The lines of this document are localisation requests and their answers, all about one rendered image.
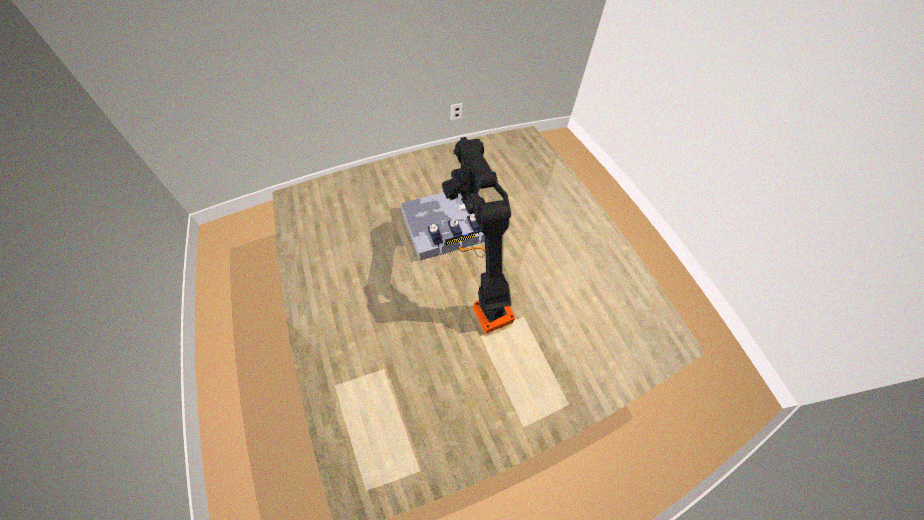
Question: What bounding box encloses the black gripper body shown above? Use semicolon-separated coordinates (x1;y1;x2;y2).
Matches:
451;168;486;214

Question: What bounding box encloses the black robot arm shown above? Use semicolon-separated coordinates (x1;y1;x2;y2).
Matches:
441;137;511;322

